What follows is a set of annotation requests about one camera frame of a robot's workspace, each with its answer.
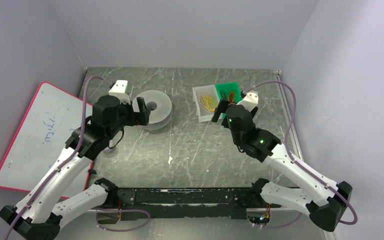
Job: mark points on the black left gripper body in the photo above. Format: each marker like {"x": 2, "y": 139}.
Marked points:
{"x": 139, "y": 112}

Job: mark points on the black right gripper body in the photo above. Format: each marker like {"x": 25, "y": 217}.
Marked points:
{"x": 221, "y": 109}

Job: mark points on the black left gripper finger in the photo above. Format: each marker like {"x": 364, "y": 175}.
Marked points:
{"x": 138, "y": 105}
{"x": 141, "y": 118}

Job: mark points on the grey perforated cable spool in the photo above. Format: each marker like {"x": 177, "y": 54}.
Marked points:
{"x": 160, "y": 106}

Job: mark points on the clear white plastic bin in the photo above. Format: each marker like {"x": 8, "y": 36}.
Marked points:
{"x": 204, "y": 99}

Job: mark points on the green plastic bin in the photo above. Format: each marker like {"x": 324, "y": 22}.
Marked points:
{"x": 229, "y": 91}

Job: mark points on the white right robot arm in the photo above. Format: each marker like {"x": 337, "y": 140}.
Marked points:
{"x": 323, "y": 200}

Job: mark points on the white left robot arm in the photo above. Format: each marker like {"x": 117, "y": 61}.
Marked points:
{"x": 41, "y": 214}

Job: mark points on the small grey round cap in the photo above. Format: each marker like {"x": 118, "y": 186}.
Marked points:
{"x": 109, "y": 150}

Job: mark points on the pink framed whiteboard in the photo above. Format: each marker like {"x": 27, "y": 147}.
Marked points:
{"x": 52, "y": 115}

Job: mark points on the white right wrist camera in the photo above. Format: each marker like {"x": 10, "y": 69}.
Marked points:
{"x": 249, "y": 101}

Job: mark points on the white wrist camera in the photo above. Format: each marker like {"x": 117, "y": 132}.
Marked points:
{"x": 249, "y": 101}
{"x": 119, "y": 90}

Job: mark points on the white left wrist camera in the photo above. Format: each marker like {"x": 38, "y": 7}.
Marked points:
{"x": 119, "y": 90}

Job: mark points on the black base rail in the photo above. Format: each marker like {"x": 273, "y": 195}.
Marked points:
{"x": 166, "y": 203}

